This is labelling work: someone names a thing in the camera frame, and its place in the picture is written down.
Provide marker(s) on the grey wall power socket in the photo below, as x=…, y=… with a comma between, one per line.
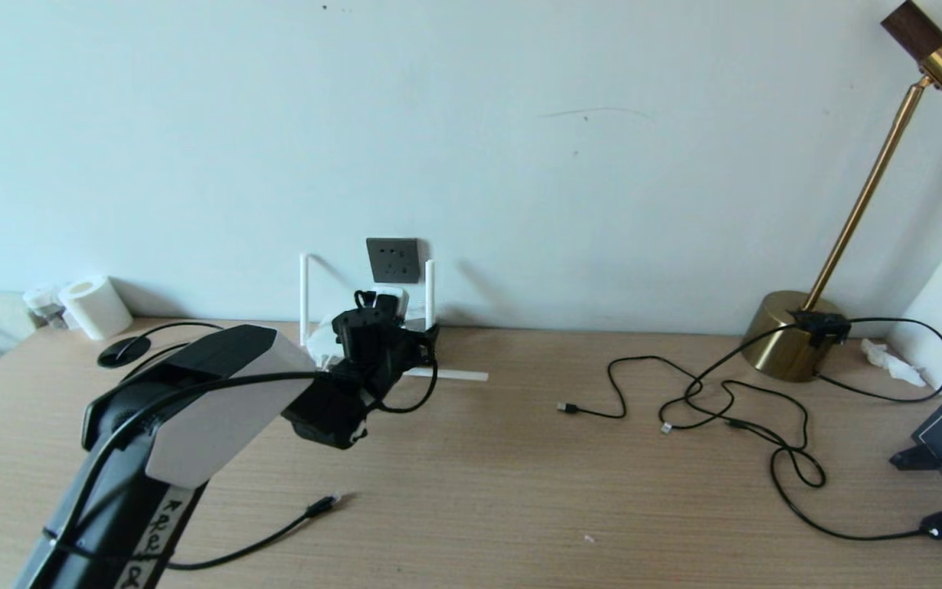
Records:
x=393, y=260

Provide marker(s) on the brass desk lamp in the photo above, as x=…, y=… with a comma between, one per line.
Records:
x=794, y=342

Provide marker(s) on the white power adapter block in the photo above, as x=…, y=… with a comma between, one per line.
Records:
x=416, y=325

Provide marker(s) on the white toilet paper roll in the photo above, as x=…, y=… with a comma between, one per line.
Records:
x=96, y=309

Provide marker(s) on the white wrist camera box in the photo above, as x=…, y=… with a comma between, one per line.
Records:
x=404, y=304

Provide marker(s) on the crumpled white tissue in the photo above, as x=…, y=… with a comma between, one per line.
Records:
x=890, y=362

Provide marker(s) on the black plastic clip stand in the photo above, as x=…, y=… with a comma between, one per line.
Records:
x=915, y=458

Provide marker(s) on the white wifi router with antennas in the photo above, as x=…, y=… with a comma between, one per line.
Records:
x=304, y=294

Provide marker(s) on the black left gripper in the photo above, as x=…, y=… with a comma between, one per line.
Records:
x=377, y=352

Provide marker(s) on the small clear plastic jar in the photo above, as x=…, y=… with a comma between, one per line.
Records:
x=44, y=304

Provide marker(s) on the black round desk grommet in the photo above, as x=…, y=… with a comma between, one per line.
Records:
x=119, y=352

